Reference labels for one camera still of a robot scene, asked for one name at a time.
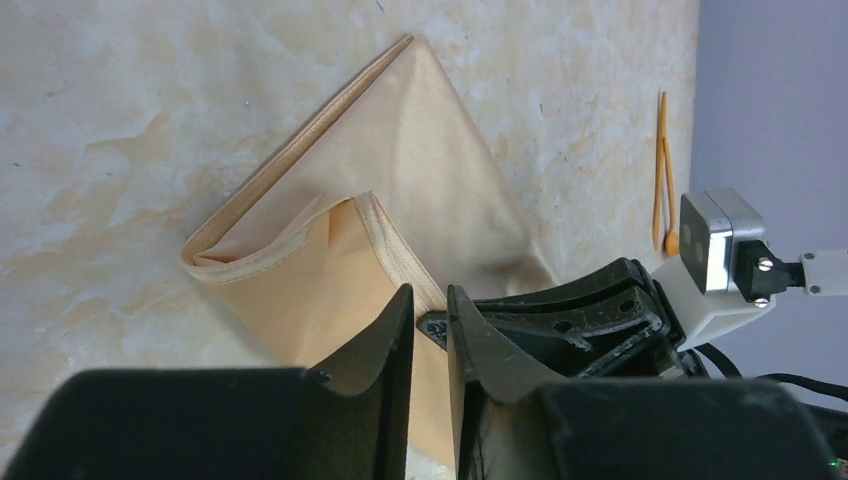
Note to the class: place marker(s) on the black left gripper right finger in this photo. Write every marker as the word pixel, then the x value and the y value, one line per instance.
pixel 514 418

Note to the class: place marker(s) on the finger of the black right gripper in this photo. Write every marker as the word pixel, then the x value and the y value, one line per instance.
pixel 614 322

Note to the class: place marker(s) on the orange cloth napkin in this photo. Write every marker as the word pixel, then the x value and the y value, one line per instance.
pixel 389 183

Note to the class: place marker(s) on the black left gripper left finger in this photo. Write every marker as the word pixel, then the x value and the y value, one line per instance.
pixel 345 418

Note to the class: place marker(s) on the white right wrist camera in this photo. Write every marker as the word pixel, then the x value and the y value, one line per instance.
pixel 725 275

